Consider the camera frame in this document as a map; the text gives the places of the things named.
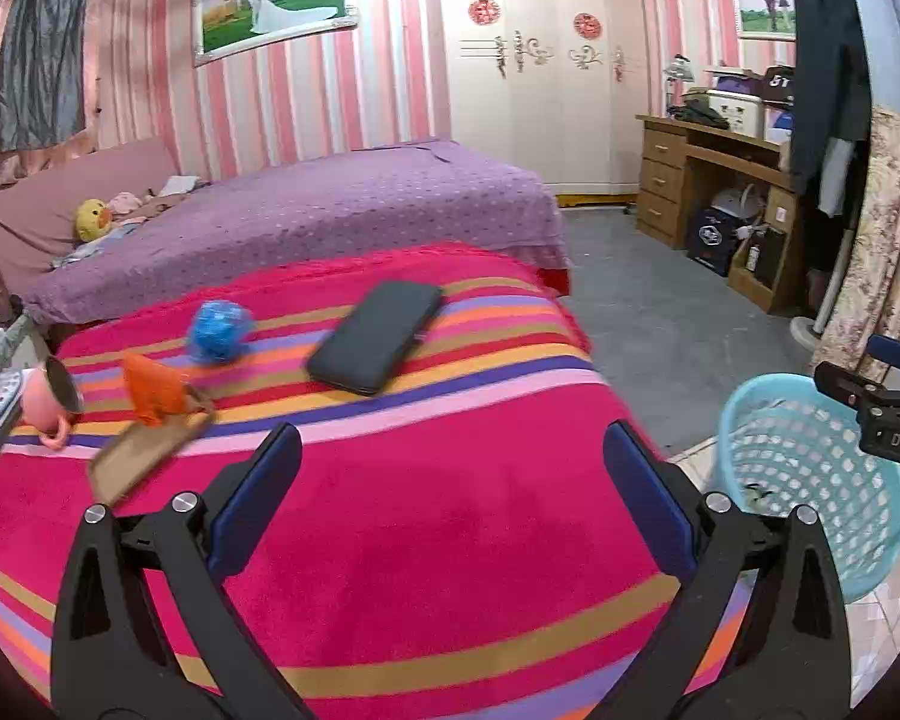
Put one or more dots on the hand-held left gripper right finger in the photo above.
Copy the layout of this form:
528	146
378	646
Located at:
649	495

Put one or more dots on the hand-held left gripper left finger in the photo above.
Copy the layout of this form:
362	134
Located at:
255	495

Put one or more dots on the light blue plastic basket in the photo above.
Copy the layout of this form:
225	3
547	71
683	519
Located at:
862	577

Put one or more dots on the white fan base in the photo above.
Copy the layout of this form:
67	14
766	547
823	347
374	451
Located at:
808	331

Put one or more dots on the floral curtain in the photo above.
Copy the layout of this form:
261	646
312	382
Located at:
885	240

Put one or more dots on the brown cardboard box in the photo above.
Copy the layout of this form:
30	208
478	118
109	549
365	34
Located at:
142	457

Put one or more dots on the blue crumpled plastic ball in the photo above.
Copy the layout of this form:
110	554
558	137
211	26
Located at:
217	334

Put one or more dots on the pink striped blanket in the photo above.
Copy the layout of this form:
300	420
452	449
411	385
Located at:
420	540

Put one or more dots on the small cardboard box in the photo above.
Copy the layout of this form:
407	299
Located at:
782	208

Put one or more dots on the black printed box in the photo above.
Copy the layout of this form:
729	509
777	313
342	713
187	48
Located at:
712	240

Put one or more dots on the white rounded appliance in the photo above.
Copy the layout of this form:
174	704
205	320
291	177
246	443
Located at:
739	202

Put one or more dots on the pink cup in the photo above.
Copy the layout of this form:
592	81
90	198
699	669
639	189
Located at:
41	401

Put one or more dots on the wooden desk with drawers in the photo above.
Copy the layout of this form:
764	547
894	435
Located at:
664	180

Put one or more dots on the bed with purple dotted bedspread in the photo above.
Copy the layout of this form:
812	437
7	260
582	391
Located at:
307	217

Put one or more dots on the black hanging jacket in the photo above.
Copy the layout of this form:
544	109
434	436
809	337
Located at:
829	75

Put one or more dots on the white storage box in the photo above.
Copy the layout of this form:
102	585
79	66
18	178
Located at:
735	114

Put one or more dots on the black bag with white print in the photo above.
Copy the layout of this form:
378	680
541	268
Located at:
778	86

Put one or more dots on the dark clothes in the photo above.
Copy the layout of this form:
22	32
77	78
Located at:
701	116

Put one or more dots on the pink plush toy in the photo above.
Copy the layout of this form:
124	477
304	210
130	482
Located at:
126	204

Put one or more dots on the yellow duck plush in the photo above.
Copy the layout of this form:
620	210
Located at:
92	220

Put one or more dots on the desk lamp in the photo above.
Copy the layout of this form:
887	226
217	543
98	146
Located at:
677	75

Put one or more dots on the pink covered headboard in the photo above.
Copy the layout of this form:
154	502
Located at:
45	202

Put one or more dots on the cream wardrobe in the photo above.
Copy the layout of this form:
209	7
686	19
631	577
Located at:
540	112

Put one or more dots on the red paper decoration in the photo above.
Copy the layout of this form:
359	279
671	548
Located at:
483	10
585	25

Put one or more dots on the grey curtain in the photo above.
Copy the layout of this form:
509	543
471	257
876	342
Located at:
37	52

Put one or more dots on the wide framed wall poster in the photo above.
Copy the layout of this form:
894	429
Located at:
270	7

